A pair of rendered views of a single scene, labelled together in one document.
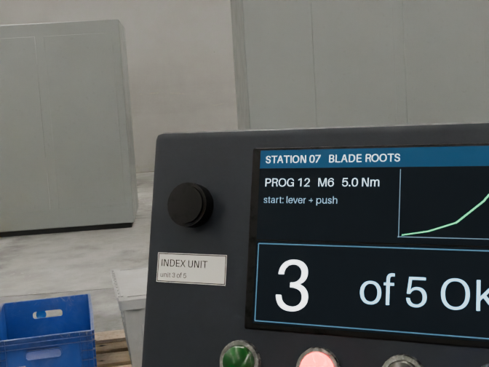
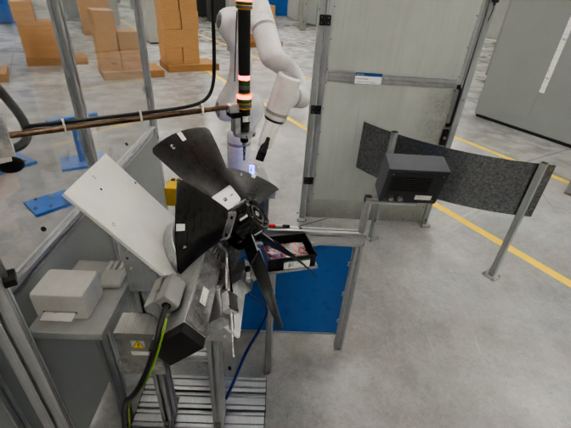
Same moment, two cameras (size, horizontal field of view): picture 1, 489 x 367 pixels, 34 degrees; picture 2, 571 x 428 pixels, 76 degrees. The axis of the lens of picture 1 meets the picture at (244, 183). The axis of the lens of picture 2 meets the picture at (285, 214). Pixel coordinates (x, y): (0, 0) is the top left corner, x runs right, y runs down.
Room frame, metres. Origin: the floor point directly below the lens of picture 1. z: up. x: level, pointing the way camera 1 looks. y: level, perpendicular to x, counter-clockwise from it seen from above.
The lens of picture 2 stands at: (1.56, -1.23, 1.85)
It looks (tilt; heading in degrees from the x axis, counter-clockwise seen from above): 32 degrees down; 152
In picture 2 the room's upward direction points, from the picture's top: 4 degrees clockwise
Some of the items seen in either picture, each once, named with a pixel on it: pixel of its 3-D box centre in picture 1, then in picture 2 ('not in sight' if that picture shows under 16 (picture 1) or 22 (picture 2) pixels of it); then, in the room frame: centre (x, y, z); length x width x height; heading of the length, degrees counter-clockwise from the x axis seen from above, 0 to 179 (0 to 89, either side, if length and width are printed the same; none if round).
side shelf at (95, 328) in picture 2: not in sight; (90, 295); (0.40, -1.41, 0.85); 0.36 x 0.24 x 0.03; 155
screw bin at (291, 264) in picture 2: not in sight; (287, 251); (0.43, -0.62, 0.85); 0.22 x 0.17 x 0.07; 80
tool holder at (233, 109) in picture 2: not in sight; (241, 119); (0.54, -0.87, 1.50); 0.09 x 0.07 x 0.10; 100
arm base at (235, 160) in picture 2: not in sight; (239, 160); (-0.12, -0.65, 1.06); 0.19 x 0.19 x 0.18
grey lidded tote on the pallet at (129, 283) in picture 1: (164, 314); not in sight; (3.38, 0.39, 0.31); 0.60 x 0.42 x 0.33; 12
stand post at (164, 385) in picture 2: not in sight; (157, 350); (0.51, -1.22, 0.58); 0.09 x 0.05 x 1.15; 155
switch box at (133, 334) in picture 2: not in sight; (144, 344); (0.60, -1.26, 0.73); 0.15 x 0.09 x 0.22; 65
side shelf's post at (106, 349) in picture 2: not in sight; (112, 368); (0.40, -1.41, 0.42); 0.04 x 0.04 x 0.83; 65
